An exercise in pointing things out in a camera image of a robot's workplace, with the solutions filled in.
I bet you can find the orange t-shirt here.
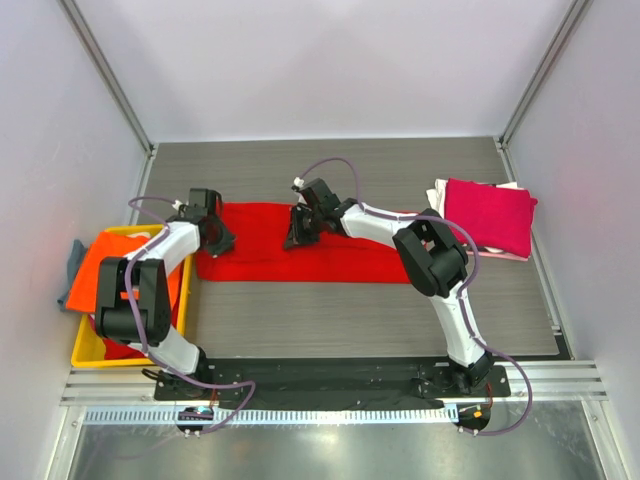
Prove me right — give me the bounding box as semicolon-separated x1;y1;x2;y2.
65;230;184;321

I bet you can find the folded magenta t-shirt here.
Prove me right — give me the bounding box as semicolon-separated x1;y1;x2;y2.
444;178;538;258

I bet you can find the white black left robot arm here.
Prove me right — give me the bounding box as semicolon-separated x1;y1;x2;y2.
94;188;236;400

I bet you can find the left aluminium frame post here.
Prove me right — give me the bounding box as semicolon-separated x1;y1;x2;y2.
58;0;154;158

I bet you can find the right aluminium frame post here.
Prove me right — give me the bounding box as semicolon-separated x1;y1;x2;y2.
494;0;593;151

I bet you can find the dark red t-shirt in bin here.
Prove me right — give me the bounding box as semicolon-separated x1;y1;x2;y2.
102;338;144;361

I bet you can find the folded black patterned t-shirt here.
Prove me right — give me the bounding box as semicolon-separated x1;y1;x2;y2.
476;245;506;255

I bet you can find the white slotted cable duct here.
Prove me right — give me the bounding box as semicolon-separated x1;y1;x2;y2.
83;404;458;428

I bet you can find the yellow plastic bin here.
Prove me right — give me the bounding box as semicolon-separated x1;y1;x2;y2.
69;224;194;370

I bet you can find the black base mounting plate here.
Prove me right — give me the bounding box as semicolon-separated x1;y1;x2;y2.
153;355;512;412

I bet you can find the grey t-shirt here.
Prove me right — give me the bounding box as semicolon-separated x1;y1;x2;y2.
56;239;88;312

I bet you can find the folded pink t-shirt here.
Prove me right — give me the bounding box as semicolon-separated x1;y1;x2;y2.
464;245;529;262

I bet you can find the aluminium frame post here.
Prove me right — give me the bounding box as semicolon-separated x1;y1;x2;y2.
58;0;154;158
494;0;593;151

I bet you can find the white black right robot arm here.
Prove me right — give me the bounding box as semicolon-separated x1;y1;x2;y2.
284;178;493;396

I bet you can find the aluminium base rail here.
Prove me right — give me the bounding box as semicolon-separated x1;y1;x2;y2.
60;360;608;406

